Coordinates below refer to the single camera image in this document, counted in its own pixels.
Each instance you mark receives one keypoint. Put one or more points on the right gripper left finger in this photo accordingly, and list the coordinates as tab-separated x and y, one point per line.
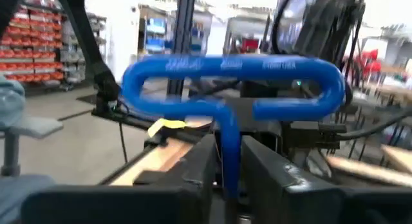
206	166

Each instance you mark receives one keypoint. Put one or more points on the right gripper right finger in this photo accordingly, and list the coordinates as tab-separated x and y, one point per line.
267	172

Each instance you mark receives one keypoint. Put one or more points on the yellow tape tag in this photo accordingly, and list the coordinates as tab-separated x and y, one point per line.
167	123

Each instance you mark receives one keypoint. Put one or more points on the blue bin shelves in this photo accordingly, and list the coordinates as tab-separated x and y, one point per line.
156	26

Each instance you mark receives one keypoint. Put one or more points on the grey storage shelves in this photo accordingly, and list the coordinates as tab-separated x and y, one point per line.
74	56

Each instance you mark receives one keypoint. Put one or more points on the blue grey office chair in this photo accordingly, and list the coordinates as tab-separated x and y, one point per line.
9	101

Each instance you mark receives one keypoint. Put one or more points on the red storage shelves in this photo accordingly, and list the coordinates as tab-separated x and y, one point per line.
29	53

